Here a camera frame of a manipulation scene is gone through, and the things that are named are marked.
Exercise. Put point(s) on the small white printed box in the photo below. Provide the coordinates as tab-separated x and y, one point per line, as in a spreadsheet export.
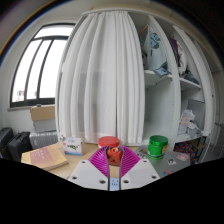
73	146

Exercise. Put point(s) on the thick yellow pink book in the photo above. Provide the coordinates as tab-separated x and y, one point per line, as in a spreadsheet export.
45	156

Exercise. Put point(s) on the grey box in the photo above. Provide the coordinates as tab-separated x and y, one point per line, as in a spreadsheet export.
45	125

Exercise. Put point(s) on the black-framed window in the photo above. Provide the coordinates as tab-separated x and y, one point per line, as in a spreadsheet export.
33	70

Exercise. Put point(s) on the orange charger block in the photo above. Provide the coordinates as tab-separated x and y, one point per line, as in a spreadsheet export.
114	156

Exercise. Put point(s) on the green round tin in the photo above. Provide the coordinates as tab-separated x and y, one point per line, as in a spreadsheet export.
157	146

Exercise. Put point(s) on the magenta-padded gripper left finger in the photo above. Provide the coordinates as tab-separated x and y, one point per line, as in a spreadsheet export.
100	163

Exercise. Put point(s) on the black bag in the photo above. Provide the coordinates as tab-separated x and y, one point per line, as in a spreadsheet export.
19	145

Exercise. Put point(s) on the white shelf unit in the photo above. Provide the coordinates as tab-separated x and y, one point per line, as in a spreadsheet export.
160	100

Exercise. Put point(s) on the black suitcase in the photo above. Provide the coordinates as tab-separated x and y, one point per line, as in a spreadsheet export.
5	140

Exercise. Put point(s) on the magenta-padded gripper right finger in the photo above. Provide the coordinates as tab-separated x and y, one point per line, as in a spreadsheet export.
128	163

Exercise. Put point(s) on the white jar with red lid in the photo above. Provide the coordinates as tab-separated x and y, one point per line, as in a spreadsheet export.
108	141

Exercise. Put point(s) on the silver laptop with stickers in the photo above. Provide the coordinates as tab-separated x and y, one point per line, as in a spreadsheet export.
175	161

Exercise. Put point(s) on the brown cardboard box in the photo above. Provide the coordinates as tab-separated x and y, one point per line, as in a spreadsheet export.
42	113

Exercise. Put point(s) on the colourful patterned bag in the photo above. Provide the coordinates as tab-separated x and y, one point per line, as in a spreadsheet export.
185	150

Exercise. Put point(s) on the white radiator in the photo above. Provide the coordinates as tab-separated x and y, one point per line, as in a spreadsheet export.
43	139

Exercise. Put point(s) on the white curtain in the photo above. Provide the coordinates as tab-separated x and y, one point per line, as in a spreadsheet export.
100	80

